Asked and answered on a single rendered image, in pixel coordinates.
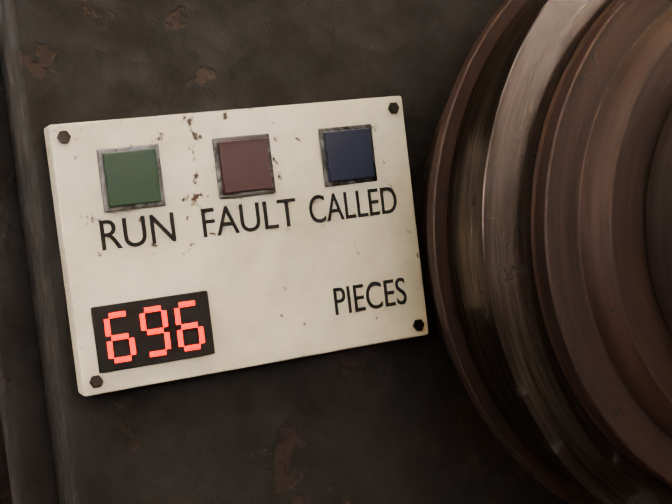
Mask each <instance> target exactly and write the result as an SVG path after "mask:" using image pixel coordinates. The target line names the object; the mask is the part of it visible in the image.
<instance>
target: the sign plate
mask: <svg viewBox="0 0 672 504"><path fill-rule="evenodd" d="M363 128H369V130H370V139H371V148H372V156H373V165H374V173H375V177H371V178H363V179H354V180H345V181H337V182H329V177H328V169H327V161H326V152H325V144H324V135H323V133H324V132H331V131H342V130H352V129H363ZM44 135H45V143H46V150H47V158H48V166H49V173H50V181H51V188H52V196H53V203H54V211H55V219H56V226H57V234H58V241H59V249H60V256H61V264H62V271H63V279H64V287H65V294H66V302H67V309H68V317H69V324H70V332H71V340H72V347H73V355H74V362H75V370H76V377H77V385H78V392H79V393H80V394H82V395H83V396H92V395H97V394H103V393H108V392H114V391H119V390H125V389H130V388H136V387H141V386H147V385H153V384H158V383H164V382H169V381H175V380H180V379H186V378H191V377H197V376H202V375H208V374H213V373H219V372H224V371H230V370H235V369H241V368H246V367H252V366H258V365H263V364H269V363H274V362H280V361H285V360H291V359H296V358H302V357H307V356H313V355H318V354H324V353H329V352H335V351H340V350H346V349H352V348H357V347H363V346H368V345H374V344H379V343H385V342H390V341H396V340H401V339H407V338H412V337H418V336H423V335H427V334H428V324H427V316H426V307H425V298H424V290H423V281H422V272H421V263H420V255H419V246H418V237H417V229H416V220H415V211H414V203H413V194H412V185H411V177H410V168H409V159H408V151H407V142H406V133H405V125H404V116H403V107H402V99H401V96H389V97H377V98H365V99H353V100H341V101H329V102H317V103H305V104H293V105H281V106H269V107H257V108H245V109H233V110H221V111H209V112H197V113H185V114H173V115H161V116H149V117H137V118H125V119H113V120H101V121H89V122H77V123H65V124H53V125H49V126H47V127H46V128H44ZM258 138H266V139H267V145H268V153H269V161H270V170H271V178H272V186H273V188H272V189H267V190H258V191H249V192H241V193H232V194H224V193H223V187H222V179H221V170H220V162H219V154H218V146H217V143H218V142H226V141H237V140H247V139H258ZM152 148H154V149H155V150H156V157H157V164H158V172H159V180H160V188H161V196H162V201H161V202H153V203H145V204H136V205H127V206H118V207H109V205H108V198H107V190H106V182H105V174H104V167H103V159H102V154H103V153H110V152H121V151H131V150H142V149H152ZM192 300H195V305H194V306H188V307H181V308H179V302H186V301H192ZM159 305H160V306H161V311H162V310H166V311H167V319H168V327H163V322H162V314H161V311H156V312H149V313H145V320H146V328H147V330H150V329H156V328H162V327H163V329H164V333H165V332H169V335H170V343H171V349H166V345H165V338H164V333H159V334H153V335H147V330H144V331H141V324H140V316H139V314H142V313H144V308H146V307H153V306H159ZM175 308H179V310H180V318H181V324H187V323H193V322H197V323H198V327H202V326H203V329H204V337H205V343H201V344H200V339H199V331H198V327H196V328H189V329H183V330H182V327H181V325H176V321H175V313H174V309H175ZM120 311H125V312H126V316H123V317H117V318H110V319H109V315H108V313H113V312H120ZM104 319H109V322H110V330H111V336H113V335H119V334H125V333H128V335H129V338H134V339H135V347H136V355H131V351H130V343H129V338H128V339H122V340H116V341H112V338H111V336H107V337H106V334H105V326H104ZM177 330H182V334H183V342H184V346H189V345H195V344H200V346H201V349H197V350H191V351H185V350H184V346H183V347H179V344H178V336H177ZM109 341H112V345H113V353H114V358H118V357H124V356H129V355H131V358H132V361H127V362H121V363H115V361H114V358H112V359H109V357H108V349H107V342H109ZM165 349H166V353H167V355H162V356H156V357H150V352H153V351H159V350H165Z"/></svg>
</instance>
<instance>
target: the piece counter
mask: <svg viewBox="0 0 672 504"><path fill-rule="evenodd" d="M194 305H195V300H192V301H186V302H179V308H181V307H188V306H194ZM179 308H175V309H174V313H175V321H176V325H181V327H182V330H183V329H189V328H196V327H198V323H197V322H193V323H187V324H181V318H180V310H179ZM156 311H161V306H160V305H159V306H153V307H146V308H144V313H142V314H139V316H140V324H141V331H144V330H147V328H146V320H145V313H149V312H156ZM161 314H162V322H163V327H168V319H167V311H166V310H162V311H161ZM108 315H109V319H110V318H117V317H123V316H126V312H125V311H120V312H113V313H108ZM109 319H104V326H105V334H106V337H107V336H111V330H110V322H109ZM163 327H162V328H156V329H150V330H147V335H153V334H159V333H164V329H163ZM182 330H177V336H178V344H179V347H183V346H184V342H183V334H182ZM198 331H199V339H200V344H201V343H205V337H204V329H203V326H202V327H198ZM111 338H112V341H116V340H122V339H128V338H129V335H128V333H125V334H119V335H113V336H111ZM164 338H165V345H166V349H171V343H170V335H169V332H165V333H164ZM112 341H109V342H107V349H108V357H109V359H112V358H114V353H113V345H112ZM129 343H130V351H131V355H136V347H135V339H134V338H129ZM200 344H195V345H189V346H184V350H185V351H191V350H197V349H201V346H200ZM166 349H165V350H159V351H153V352H150V357H156V356H162V355H167V353H166ZM131 355H129V356H124V357H118V358H114V361H115V363H121V362H127V361H132V358H131Z"/></svg>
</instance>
